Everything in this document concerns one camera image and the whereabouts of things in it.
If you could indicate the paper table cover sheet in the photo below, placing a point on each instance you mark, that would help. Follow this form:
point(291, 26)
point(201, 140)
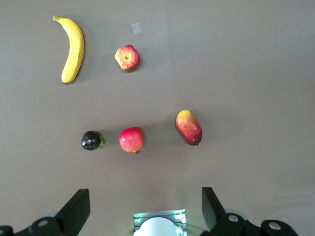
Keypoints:
point(246, 73)

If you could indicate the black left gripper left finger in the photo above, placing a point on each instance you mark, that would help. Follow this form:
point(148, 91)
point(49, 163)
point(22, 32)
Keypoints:
point(73, 211)

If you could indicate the red pomegranate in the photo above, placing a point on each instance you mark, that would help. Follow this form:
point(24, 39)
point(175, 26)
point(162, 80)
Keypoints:
point(131, 140)

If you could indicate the red yellow mango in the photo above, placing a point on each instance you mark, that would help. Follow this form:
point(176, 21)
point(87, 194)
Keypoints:
point(189, 127)

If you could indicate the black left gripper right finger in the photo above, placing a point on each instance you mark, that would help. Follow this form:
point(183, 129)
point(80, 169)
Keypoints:
point(211, 211)

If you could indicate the dark purple mangosteen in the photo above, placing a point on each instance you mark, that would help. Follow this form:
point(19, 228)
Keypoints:
point(90, 140)

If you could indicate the red yellow apple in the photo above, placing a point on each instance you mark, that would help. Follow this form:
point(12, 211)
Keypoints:
point(127, 58)

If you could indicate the yellow banana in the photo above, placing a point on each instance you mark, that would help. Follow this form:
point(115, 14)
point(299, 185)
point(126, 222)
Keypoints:
point(73, 49)

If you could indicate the small clear tape patch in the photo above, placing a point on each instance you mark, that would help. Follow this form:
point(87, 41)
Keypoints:
point(136, 28)

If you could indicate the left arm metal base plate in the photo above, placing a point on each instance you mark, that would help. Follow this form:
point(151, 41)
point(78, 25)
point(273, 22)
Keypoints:
point(160, 213)

